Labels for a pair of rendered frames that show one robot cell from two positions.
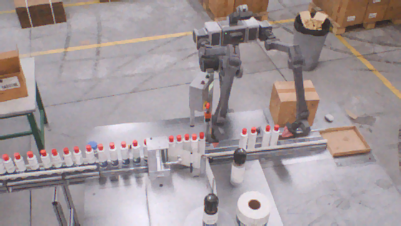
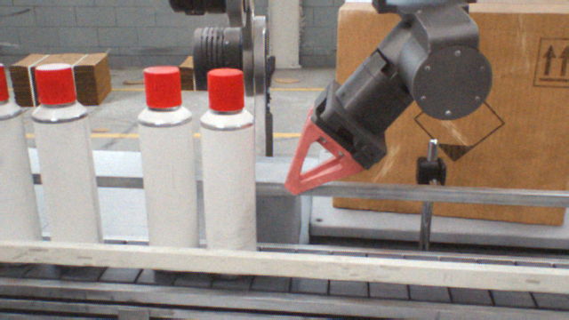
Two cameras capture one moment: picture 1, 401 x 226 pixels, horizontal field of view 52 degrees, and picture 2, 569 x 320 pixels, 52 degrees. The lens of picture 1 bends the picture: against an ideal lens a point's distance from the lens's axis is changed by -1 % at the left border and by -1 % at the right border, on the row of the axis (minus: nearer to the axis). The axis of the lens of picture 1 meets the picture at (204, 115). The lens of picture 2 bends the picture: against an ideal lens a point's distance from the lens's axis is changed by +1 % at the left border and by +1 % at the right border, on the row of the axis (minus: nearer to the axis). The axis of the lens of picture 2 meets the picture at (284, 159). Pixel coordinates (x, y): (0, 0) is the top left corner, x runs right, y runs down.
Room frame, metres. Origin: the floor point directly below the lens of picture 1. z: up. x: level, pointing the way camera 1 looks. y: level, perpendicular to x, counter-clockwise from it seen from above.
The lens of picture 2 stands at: (1.66, -0.73, 1.19)
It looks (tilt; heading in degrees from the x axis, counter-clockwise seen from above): 20 degrees down; 19
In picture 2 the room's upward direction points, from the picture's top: straight up
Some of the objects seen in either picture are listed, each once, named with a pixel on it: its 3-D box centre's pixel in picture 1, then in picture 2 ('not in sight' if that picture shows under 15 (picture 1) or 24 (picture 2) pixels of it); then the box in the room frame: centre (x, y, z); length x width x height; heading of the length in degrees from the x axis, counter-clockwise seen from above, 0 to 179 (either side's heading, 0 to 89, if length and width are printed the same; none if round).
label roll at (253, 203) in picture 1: (253, 212); not in sight; (1.51, -0.32, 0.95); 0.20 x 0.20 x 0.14
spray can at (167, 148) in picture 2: (266, 136); (169, 171); (2.13, -0.45, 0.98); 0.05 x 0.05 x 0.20
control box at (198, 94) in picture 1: (201, 91); not in sight; (2.12, 0.03, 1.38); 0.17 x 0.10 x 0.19; 158
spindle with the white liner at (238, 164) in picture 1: (238, 166); not in sight; (1.80, -0.23, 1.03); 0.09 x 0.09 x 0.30
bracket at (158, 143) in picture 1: (157, 143); not in sight; (1.87, 0.29, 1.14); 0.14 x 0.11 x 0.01; 102
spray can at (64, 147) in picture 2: (252, 138); (68, 167); (2.11, -0.34, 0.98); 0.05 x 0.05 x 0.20
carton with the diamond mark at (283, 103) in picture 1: (293, 104); (446, 97); (2.52, -0.69, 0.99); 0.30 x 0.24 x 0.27; 98
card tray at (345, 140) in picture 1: (344, 140); not in sight; (2.27, -1.07, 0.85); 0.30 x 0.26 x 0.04; 102
